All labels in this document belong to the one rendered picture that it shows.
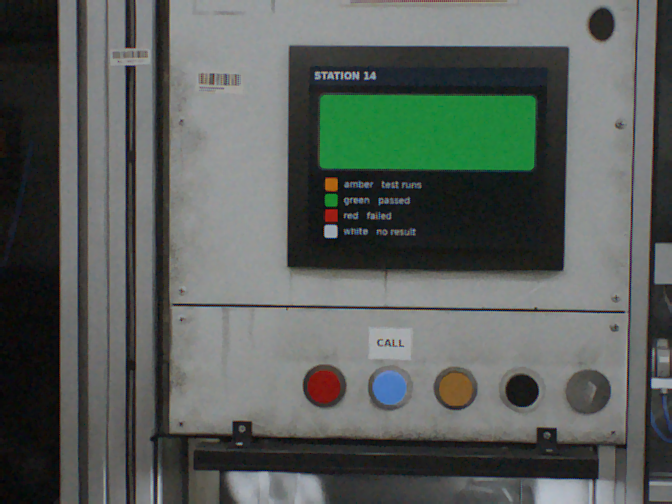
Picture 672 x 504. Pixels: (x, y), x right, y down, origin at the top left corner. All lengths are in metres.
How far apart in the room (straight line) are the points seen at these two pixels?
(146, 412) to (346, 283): 0.22
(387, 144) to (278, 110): 0.11
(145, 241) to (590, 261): 0.41
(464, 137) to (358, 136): 0.09
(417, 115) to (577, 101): 0.15
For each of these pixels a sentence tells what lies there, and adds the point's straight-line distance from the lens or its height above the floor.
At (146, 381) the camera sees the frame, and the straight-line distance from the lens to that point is 1.25.
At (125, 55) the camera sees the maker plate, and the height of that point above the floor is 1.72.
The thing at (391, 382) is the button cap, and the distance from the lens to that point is 1.21.
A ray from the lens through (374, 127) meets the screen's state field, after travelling 1.18.
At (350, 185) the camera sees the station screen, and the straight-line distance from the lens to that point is 1.18.
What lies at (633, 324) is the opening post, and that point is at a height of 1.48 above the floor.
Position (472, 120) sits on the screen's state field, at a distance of 1.18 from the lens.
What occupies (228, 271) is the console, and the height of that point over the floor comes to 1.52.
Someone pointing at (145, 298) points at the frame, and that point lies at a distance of 1.24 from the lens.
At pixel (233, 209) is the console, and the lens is 1.22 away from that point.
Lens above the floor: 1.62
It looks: 4 degrees down
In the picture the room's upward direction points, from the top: 1 degrees clockwise
